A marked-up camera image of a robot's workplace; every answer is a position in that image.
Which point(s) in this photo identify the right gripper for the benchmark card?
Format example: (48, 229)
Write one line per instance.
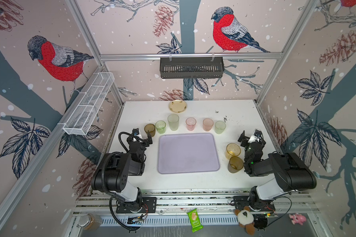
(245, 141)

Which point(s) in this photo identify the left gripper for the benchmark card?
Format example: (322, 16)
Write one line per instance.
(145, 142)

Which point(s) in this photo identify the small brown textured cup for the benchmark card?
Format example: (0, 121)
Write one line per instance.
(150, 129)

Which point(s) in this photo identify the yellow amber cup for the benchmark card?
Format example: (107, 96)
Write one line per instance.
(232, 150)

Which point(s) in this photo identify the small green ribbed cup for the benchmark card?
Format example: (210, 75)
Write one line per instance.
(160, 126)

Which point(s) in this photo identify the dark olive cup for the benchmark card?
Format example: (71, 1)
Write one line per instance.
(235, 164)

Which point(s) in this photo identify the tall pale green cup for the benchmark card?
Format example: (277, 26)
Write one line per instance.
(173, 121)

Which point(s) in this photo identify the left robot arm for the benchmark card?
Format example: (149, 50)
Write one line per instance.
(111, 175)

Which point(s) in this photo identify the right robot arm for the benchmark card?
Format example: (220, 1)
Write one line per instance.
(290, 172)

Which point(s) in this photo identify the lilac plastic tray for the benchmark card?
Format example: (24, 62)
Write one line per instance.
(187, 153)

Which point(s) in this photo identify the pale green textured cup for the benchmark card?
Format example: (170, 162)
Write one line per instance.
(220, 127)

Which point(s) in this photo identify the salmon textured cup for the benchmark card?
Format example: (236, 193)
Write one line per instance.
(208, 124)

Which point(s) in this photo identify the cream patterned saucer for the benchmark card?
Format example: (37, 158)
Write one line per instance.
(177, 106)

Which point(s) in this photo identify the pink clear cup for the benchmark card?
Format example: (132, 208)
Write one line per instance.
(190, 123)

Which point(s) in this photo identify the plush toy dog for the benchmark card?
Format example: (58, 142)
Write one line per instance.
(245, 220)

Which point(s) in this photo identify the pink plush toy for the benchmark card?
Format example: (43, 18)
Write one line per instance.
(297, 219)

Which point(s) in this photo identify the green snack packet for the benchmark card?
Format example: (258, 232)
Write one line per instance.
(194, 220)

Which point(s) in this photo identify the glass jar with lid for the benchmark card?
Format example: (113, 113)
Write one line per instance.
(90, 222)

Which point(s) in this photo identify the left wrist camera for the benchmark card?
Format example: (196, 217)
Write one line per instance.
(136, 132)

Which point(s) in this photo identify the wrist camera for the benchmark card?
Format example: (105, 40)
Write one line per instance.
(257, 136)
(136, 132)

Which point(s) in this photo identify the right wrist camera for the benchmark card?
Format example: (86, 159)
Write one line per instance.
(257, 136)

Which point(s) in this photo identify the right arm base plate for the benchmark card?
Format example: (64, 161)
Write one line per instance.
(240, 203)

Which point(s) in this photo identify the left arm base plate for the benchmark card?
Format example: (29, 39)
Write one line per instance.
(149, 204)

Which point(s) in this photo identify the white wire mesh shelf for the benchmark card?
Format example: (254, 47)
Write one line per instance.
(85, 113)

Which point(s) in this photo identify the black hanging wire basket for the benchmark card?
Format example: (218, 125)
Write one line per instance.
(191, 68)

